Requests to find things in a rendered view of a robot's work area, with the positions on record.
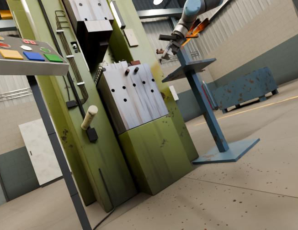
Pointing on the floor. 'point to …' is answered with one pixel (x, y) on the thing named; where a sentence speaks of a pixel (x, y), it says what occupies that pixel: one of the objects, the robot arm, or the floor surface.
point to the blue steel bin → (246, 89)
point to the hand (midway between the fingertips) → (160, 59)
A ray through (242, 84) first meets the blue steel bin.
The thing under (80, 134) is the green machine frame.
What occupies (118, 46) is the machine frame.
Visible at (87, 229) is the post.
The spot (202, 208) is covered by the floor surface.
